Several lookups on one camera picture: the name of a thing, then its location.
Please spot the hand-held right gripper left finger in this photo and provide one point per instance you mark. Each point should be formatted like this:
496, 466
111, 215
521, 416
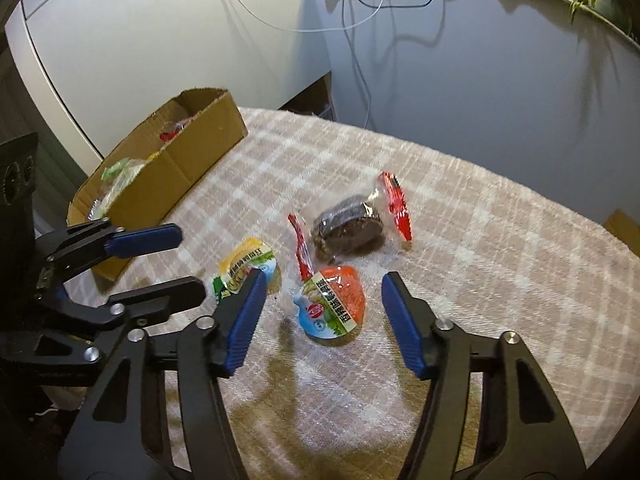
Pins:
245, 320

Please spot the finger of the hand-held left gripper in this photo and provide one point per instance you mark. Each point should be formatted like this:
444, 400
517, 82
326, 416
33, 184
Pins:
165, 297
145, 239

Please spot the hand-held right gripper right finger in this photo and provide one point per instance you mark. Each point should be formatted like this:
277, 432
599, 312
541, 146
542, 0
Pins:
405, 325

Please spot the yellow jelly cup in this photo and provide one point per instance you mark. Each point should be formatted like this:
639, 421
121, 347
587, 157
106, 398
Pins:
240, 265

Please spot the green candy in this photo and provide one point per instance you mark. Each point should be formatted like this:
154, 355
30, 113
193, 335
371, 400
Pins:
120, 170

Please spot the orange jelly cup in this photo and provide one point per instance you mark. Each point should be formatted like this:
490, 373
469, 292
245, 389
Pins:
335, 295

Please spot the cardboard box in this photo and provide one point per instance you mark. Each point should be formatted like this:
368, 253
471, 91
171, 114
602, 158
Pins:
190, 150

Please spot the red candy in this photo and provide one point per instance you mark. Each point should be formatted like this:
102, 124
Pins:
167, 136

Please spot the clear wrapped brown cake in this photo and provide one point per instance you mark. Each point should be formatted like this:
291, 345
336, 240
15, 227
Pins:
347, 225

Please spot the white cabinet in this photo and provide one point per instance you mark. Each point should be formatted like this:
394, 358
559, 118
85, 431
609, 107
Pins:
150, 35

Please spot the brown cardboard piece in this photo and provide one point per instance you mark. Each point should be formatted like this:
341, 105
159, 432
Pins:
625, 230

